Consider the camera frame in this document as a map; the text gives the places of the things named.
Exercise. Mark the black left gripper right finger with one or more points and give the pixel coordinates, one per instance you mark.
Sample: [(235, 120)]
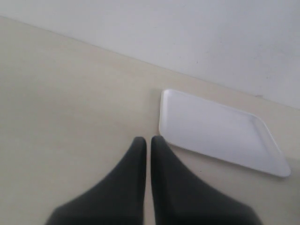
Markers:
[(181, 198)]

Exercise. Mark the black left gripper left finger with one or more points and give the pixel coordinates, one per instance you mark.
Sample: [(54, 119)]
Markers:
[(118, 199)]

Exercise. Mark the white rectangular plastic tray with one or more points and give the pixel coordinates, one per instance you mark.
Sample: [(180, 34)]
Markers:
[(219, 131)]

